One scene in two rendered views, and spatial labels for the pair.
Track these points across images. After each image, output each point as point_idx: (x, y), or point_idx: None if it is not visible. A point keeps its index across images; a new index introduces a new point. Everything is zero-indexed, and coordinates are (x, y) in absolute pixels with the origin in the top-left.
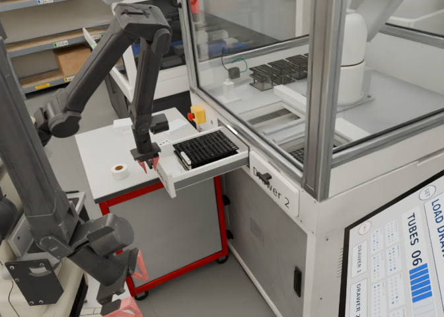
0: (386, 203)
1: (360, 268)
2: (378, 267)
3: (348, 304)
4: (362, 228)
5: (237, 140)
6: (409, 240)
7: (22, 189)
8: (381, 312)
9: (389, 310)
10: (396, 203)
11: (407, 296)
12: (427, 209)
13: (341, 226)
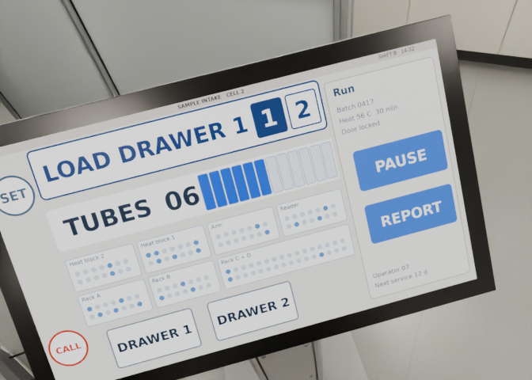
0: None
1: (180, 328)
2: (186, 280)
3: (260, 332)
4: (69, 355)
5: None
6: (137, 221)
7: None
8: (283, 252)
9: (281, 236)
10: (15, 274)
11: (259, 203)
12: (63, 188)
13: None
